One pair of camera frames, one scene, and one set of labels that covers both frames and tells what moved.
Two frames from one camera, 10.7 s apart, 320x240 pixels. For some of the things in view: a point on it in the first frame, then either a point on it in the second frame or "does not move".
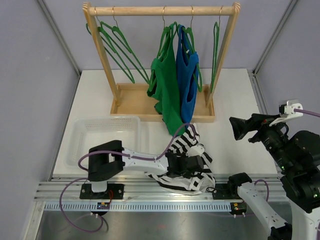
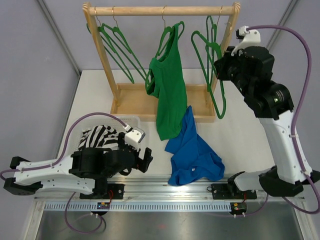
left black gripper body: (185, 174) to (122, 144)
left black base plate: (118, 191) does not move
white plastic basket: (83, 133) does not move
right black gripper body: (270, 136) to (230, 69)
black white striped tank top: (203, 181) to (100, 136)
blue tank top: (187, 66) to (193, 160)
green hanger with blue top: (189, 32) to (218, 70)
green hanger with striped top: (216, 39) to (213, 35)
